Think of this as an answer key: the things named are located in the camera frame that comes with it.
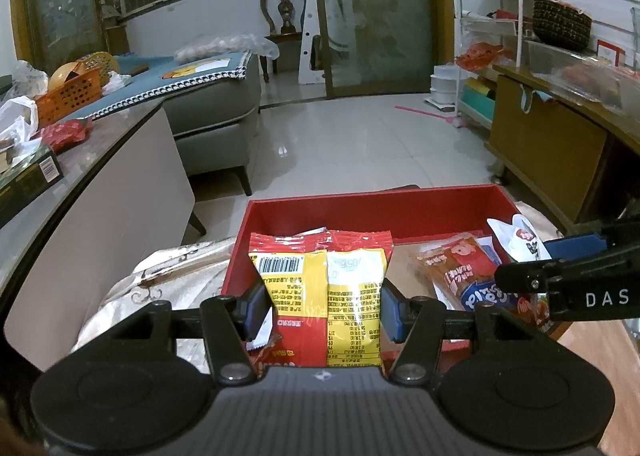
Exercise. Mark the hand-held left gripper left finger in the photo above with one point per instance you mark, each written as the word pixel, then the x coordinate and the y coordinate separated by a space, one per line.
pixel 257 310

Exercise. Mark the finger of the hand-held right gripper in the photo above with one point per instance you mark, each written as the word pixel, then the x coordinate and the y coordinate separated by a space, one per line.
pixel 575 246
pixel 522 277

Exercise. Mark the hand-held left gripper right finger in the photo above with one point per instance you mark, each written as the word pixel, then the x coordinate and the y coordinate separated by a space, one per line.
pixel 392 313

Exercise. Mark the white snack packet black print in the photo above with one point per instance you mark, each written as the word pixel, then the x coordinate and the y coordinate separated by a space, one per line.
pixel 522 238

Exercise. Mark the yellow red snack packet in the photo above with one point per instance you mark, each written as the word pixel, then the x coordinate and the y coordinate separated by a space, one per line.
pixel 345 296

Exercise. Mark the red blue spicy snack packet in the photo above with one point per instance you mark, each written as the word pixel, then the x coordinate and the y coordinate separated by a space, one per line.
pixel 460 276

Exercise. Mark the red cardboard box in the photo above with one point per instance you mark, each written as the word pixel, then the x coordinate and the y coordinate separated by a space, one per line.
pixel 380 216

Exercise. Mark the wooden cabinet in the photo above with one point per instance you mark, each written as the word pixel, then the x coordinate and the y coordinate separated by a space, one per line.
pixel 550 156

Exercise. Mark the clear plastic container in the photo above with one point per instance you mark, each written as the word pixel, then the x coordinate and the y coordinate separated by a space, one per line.
pixel 585 76

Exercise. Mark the teal storage bin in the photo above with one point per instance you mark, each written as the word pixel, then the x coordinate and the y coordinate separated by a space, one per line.
pixel 477 96

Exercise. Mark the grey sofa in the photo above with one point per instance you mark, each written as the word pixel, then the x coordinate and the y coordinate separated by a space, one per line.
pixel 215 131

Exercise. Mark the grey stone-top coffee table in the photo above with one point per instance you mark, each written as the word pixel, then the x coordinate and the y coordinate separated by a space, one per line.
pixel 110 196

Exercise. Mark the pink fly swatter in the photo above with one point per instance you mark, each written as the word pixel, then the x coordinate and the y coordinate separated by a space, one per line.
pixel 425 115

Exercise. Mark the white stacked containers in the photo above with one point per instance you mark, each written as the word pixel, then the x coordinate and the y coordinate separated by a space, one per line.
pixel 444 86

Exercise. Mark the orange plastic bag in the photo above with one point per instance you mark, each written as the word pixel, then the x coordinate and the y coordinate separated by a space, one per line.
pixel 480 57

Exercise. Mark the dark woven basket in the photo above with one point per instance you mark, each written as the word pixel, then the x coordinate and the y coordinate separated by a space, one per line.
pixel 562 23

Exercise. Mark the blue sofa blanket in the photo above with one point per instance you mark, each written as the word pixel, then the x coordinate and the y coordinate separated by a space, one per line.
pixel 160 81

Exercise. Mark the dark green box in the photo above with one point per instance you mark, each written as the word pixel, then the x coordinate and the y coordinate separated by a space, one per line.
pixel 25 181

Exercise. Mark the clear plastic bag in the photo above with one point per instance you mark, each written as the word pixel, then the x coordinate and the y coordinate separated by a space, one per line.
pixel 225 45

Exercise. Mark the white perforated panel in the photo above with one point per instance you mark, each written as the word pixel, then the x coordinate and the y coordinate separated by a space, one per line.
pixel 320 36

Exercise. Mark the orange plastic basket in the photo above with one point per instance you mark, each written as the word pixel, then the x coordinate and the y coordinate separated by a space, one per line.
pixel 67 96

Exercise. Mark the yellow round toy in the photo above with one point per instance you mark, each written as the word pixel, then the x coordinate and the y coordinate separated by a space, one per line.
pixel 62 76

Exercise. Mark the carved wooden chair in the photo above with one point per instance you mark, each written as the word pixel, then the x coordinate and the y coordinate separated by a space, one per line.
pixel 283 6

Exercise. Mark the white plastic bag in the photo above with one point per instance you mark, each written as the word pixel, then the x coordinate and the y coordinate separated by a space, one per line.
pixel 17 121

